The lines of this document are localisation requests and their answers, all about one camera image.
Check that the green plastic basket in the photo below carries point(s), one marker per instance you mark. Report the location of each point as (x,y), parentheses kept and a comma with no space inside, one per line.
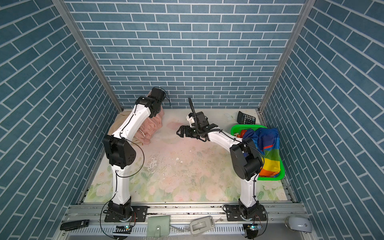
(255,127)

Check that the light green wallet pouch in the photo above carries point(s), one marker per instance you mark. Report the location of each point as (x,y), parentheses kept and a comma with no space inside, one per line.
(158,226)

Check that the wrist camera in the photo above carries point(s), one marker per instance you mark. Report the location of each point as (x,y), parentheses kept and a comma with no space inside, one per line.
(157,93)
(197,120)

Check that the white computer mouse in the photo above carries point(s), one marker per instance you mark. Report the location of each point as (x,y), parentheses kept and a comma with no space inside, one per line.
(298,224)

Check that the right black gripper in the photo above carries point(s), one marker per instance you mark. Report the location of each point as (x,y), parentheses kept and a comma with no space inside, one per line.
(188,128)

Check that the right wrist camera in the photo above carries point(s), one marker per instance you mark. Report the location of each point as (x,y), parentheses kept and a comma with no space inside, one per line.
(197,120)

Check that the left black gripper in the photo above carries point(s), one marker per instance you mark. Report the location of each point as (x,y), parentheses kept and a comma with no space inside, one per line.
(151,115)

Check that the left circuit board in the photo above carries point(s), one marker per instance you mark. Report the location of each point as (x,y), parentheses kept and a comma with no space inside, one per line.
(122,232)

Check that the circuit board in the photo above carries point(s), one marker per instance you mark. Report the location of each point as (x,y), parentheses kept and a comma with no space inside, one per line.
(122,232)
(251,231)

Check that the colourful patterned shorts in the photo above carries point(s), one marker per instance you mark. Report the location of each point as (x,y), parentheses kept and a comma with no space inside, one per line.
(267,142)

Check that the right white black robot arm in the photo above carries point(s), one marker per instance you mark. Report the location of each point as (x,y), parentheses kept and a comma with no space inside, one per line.
(247,163)

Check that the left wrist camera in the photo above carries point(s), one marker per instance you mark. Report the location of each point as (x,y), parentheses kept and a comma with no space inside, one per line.
(157,93)

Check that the pink shorts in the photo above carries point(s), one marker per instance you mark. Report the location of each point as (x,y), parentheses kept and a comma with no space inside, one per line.
(149,127)

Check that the black calculator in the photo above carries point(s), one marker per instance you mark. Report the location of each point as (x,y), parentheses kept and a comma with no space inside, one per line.
(244,119)

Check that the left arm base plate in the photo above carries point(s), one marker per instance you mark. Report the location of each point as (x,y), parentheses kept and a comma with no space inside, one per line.
(139,214)

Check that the right circuit board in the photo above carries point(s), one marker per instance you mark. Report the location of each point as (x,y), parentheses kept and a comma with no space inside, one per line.
(251,231)

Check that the beige drawstring shorts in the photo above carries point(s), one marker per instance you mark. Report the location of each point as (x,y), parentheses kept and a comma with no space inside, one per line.
(119,120)

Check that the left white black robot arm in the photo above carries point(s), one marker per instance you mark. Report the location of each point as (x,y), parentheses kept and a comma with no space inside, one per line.
(121,154)

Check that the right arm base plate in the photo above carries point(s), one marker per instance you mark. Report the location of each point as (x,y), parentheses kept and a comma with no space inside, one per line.
(232,213)

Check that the black remote control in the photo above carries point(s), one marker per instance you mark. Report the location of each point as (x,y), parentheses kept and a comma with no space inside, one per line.
(73,225)

